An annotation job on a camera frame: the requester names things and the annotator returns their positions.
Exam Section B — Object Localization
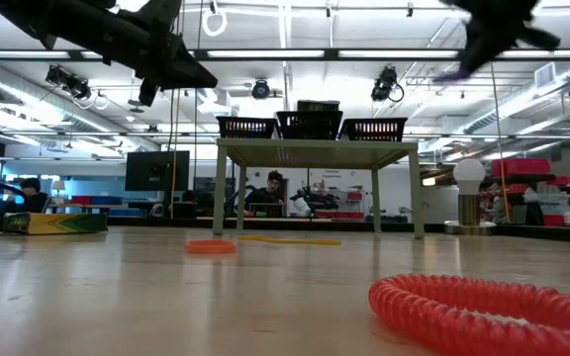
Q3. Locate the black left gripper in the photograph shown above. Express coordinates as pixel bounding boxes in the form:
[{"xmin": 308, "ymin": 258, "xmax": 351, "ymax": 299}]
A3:
[{"xmin": 108, "ymin": 0, "xmax": 219, "ymax": 108}]

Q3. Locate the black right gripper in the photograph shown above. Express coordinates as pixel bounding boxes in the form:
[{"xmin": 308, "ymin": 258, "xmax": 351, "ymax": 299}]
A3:
[{"xmin": 455, "ymin": 4, "xmax": 562, "ymax": 75}]

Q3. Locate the purple spiral coil bracelet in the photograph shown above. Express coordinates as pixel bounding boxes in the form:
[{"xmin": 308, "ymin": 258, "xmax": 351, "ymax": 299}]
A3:
[{"xmin": 431, "ymin": 67, "xmax": 473, "ymax": 84}]

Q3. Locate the black slotted plastic basket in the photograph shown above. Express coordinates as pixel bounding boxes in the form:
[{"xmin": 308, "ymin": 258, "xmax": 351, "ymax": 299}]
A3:
[
  {"xmin": 216, "ymin": 115, "xmax": 280, "ymax": 140},
  {"xmin": 337, "ymin": 117, "xmax": 409, "ymax": 143},
  {"xmin": 275, "ymin": 110, "xmax": 344, "ymax": 141}
]

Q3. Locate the yellow green crayon box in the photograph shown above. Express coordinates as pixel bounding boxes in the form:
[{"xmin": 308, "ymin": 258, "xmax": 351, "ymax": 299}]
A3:
[
  {"xmin": 2, "ymin": 212, "xmax": 110, "ymax": 236},
  {"xmin": 296, "ymin": 99, "xmax": 341, "ymax": 113}
]

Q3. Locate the orange rubber band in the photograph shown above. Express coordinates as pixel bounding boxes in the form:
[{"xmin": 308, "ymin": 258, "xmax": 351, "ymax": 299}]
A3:
[{"xmin": 184, "ymin": 238, "xmax": 238, "ymax": 256}]

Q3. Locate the red-orange spiral coil bracelet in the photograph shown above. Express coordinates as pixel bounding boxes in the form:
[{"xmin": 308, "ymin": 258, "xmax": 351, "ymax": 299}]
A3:
[{"xmin": 367, "ymin": 273, "xmax": 570, "ymax": 356}]

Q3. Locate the black monitor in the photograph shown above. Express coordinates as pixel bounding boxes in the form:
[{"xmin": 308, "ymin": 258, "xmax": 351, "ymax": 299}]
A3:
[{"xmin": 125, "ymin": 150, "xmax": 191, "ymax": 193}]

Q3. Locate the white bulb table lamp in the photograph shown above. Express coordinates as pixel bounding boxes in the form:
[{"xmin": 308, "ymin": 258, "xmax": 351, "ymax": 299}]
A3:
[{"xmin": 443, "ymin": 157, "xmax": 497, "ymax": 236}]

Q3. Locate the red plastic storage bin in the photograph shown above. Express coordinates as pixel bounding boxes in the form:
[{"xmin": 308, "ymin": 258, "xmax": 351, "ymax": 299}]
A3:
[{"xmin": 491, "ymin": 157, "xmax": 552, "ymax": 178}]

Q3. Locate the black overhead rig beam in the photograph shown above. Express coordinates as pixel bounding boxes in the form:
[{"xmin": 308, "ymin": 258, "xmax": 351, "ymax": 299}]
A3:
[{"xmin": 0, "ymin": 47, "xmax": 570, "ymax": 62}]

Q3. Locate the person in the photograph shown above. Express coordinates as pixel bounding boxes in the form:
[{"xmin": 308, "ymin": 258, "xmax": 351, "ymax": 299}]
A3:
[
  {"xmin": 242, "ymin": 169, "xmax": 287, "ymax": 219},
  {"xmin": 16, "ymin": 176, "xmax": 51, "ymax": 215}
]

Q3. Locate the green perforated metal shelf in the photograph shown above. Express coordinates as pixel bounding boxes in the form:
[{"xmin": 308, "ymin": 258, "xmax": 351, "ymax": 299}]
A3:
[{"xmin": 213, "ymin": 137, "xmax": 426, "ymax": 239}]

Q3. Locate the yellow rubber band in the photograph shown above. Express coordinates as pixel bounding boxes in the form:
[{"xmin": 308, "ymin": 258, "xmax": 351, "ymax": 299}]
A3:
[{"xmin": 237, "ymin": 233, "xmax": 343, "ymax": 247}]

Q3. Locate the white hanging ring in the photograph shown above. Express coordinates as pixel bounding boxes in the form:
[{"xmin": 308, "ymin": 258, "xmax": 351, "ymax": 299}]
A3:
[{"xmin": 200, "ymin": 8, "xmax": 230, "ymax": 39}]

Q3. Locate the small black ceiling camera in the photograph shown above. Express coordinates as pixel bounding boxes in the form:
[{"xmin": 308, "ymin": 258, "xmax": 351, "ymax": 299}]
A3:
[{"xmin": 250, "ymin": 78, "xmax": 272, "ymax": 101}]

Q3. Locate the yellow hanging cord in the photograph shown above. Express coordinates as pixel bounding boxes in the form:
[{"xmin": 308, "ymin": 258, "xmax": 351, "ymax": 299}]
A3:
[{"xmin": 488, "ymin": 61, "xmax": 512, "ymax": 223}]

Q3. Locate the black ceiling camera with cable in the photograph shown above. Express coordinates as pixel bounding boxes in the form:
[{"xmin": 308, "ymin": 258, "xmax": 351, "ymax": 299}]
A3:
[{"xmin": 370, "ymin": 65, "xmax": 406, "ymax": 104}]

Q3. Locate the black ceiling camera cluster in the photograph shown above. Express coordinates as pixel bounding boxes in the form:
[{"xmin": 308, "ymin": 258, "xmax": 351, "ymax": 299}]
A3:
[{"xmin": 45, "ymin": 65, "xmax": 92, "ymax": 100}]

